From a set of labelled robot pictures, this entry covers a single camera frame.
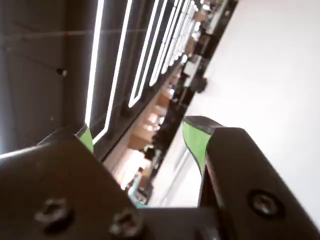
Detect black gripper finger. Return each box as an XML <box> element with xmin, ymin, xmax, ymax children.
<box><xmin>182</xmin><ymin>115</ymin><xmax>320</xmax><ymax>240</ymax></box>
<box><xmin>0</xmin><ymin>123</ymin><xmax>151</xmax><ymax>240</ymax></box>

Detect black lumpy tabletop object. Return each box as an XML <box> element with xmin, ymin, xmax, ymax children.
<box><xmin>190</xmin><ymin>74</ymin><xmax>209</xmax><ymax>95</ymax></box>

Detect white LED ceiling light loop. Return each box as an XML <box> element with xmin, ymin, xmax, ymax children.
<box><xmin>149</xmin><ymin>0</ymin><xmax>194</xmax><ymax>87</ymax></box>
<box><xmin>84</xmin><ymin>0</ymin><xmax>134</xmax><ymax>145</ymax></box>
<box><xmin>128</xmin><ymin>0</ymin><xmax>184</xmax><ymax>109</ymax></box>

